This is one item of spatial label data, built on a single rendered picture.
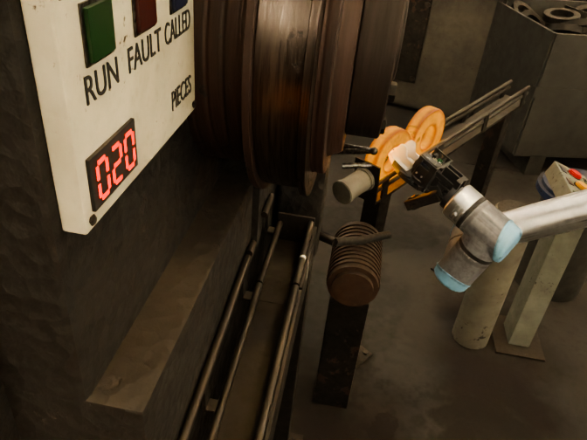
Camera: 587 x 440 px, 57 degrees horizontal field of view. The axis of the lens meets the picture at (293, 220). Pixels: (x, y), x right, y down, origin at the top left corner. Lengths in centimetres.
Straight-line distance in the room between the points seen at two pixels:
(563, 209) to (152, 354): 103
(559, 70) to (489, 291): 146
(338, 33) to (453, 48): 291
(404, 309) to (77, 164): 170
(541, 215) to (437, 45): 225
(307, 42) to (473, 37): 293
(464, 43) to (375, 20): 284
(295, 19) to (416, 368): 140
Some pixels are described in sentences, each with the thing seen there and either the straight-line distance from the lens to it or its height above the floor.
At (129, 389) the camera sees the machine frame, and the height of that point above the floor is 87.
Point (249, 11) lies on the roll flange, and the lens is 58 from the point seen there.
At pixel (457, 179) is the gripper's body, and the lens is 129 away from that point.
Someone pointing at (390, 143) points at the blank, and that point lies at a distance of 133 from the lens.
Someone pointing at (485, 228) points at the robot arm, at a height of 67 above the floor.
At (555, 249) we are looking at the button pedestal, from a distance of 178.
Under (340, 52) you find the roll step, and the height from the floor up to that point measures 113.
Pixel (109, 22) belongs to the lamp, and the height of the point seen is 120.
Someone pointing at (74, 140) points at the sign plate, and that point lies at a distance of 40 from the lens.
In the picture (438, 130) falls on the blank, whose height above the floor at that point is 73.
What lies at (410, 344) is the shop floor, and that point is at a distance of 189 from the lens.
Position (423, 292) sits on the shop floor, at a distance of 210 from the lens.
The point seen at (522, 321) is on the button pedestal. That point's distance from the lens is 195.
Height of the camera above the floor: 131
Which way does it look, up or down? 34 degrees down
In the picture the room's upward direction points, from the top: 6 degrees clockwise
